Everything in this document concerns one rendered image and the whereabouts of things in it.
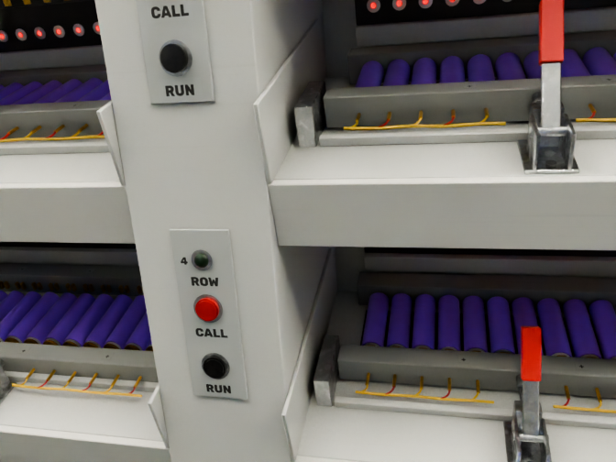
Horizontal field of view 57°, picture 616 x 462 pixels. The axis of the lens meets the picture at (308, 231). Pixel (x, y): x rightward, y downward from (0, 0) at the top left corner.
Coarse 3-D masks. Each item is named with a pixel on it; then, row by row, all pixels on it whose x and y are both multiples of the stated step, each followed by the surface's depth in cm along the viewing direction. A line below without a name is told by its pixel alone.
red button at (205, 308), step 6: (204, 300) 37; (210, 300) 37; (198, 306) 37; (204, 306) 37; (210, 306) 37; (216, 306) 37; (198, 312) 37; (204, 312) 37; (210, 312) 37; (216, 312) 37; (204, 318) 37; (210, 318) 37
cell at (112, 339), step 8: (136, 304) 54; (144, 304) 54; (128, 312) 53; (136, 312) 53; (144, 312) 54; (120, 320) 52; (128, 320) 52; (136, 320) 53; (120, 328) 51; (128, 328) 52; (112, 336) 50; (120, 336) 51; (128, 336) 51; (104, 344) 50; (120, 344) 50
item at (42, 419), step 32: (0, 256) 62; (32, 256) 61; (64, 256) 60; (96, 256) 59; (128, 256) 58; (32, 384) 50; (0, 416) 47; (32, 416) 46; (64, 416) 46; (96, 416) 46; (128, 416) 45; (160, 416) 41; (0, 448) 47; (32, 448) 46; (64, 448) 45; (96, 448) 44; (128, 448) 43; (160, 448) 42
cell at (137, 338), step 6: (144, 318) 52; (138, 324) 52; (144, 324) 51; (138, 330) 51; (144, 330) 51; (132, 336) 50; (138, 336) 50; (144, 336) 50; (150, 336) 51; (126, 342) 50; (132, 342) 50; (138, 342) 50; (144, 342) 50; (144, 348) 50
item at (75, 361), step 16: (0, 352) 50; (16, 352) 50; (32, 352) 49; (48, 352) 49; (64, 352) 49; (80, 352) 49; (96, 352) 48; (112, 352) 48; (128, 352) 48; (144, 352) 48; (16, 368) 50; (32, 368) 49; (48, 368) 49; (64, 368) 49; (80, 368) 48; (96, 368) 48; (112, 368) 47; (128, 368) 47; (144, 368) 46; (16, 384) 48; (112, 384) 47
